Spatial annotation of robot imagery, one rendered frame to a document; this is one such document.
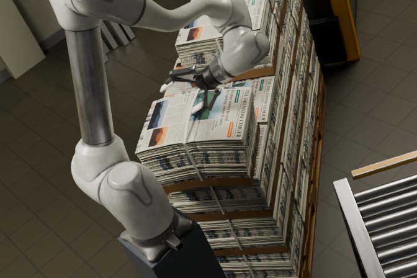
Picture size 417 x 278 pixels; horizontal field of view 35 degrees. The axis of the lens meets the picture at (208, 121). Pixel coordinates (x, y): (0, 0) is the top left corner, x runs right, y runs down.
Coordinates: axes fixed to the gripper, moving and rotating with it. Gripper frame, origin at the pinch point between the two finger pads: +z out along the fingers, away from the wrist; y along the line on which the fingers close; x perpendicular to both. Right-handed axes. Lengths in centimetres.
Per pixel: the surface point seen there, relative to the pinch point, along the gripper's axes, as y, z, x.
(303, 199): 91, 22, 30
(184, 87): 33, 56, 78
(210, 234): 53, 35, -10
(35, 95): 11, 228, 172
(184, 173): 18.2, 11.3, -15.2
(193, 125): 8.7, -1.2, -6.5
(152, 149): 3.4, 12.0, -14.8
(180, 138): 6.9, 2.1, -12.5
